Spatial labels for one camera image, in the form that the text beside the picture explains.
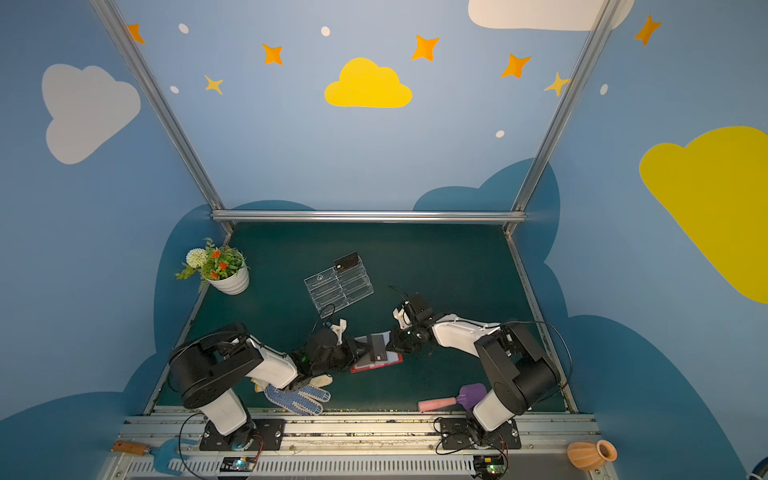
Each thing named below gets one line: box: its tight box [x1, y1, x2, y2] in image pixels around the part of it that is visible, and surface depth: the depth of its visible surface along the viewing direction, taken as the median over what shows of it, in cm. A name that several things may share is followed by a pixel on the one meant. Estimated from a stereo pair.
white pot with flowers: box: [175, 238, 250, 295], surface depth 94 cm
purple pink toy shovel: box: [418, 383, 487, 412], surface depth 80 cm
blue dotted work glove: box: [251, 374, 333, 415], surface depth 81 cm
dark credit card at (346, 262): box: [334, 251, 359, 272], surface depth 101 cm
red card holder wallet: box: [350, 331, 404, 373], surface depth 88 cm
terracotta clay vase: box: [567, 439, 618, 471], surface depth 65 cm
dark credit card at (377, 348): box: [369, 334, 388, 362], surface depth 90 cm
